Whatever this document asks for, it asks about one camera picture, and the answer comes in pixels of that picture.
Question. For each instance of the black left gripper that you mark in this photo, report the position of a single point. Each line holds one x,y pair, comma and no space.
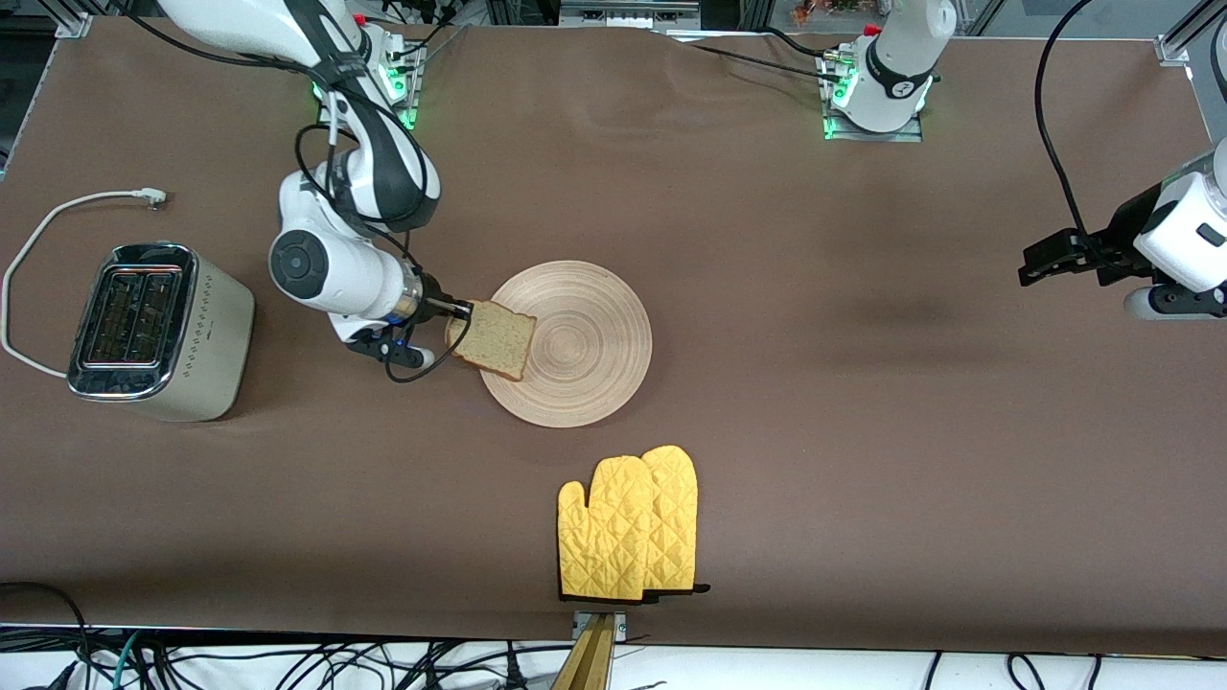
1120,238

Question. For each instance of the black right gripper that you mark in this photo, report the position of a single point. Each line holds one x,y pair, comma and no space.
432,293

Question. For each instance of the brown crust bread slice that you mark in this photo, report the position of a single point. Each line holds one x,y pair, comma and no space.
494,340

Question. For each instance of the round light wooden plate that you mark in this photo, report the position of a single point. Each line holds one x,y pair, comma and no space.
585,345

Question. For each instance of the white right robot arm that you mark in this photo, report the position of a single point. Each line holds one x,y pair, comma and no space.
316,268

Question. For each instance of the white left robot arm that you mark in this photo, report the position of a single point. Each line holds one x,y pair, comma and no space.
896,57

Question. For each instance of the cream and chrome toaster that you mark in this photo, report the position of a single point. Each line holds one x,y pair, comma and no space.
206,335

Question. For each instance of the yellow quilted oven mitt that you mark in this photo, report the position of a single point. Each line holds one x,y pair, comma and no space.
676,517
604,537

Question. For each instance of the grey equipment box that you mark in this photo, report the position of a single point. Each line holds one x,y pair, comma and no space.
623,14

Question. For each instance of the brass coloured metal bar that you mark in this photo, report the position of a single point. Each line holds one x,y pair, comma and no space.
587,661

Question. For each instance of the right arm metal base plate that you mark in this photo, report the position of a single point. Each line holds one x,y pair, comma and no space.
414,105

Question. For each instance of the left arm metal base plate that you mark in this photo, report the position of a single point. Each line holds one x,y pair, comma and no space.
891,136

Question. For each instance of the aluminium table frame profile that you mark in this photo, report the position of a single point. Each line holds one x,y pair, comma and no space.
1174,48

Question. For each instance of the small silver mounting bracket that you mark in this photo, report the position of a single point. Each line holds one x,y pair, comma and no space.
621,625

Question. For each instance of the silver table corner bracket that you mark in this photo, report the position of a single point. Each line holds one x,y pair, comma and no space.
75,24

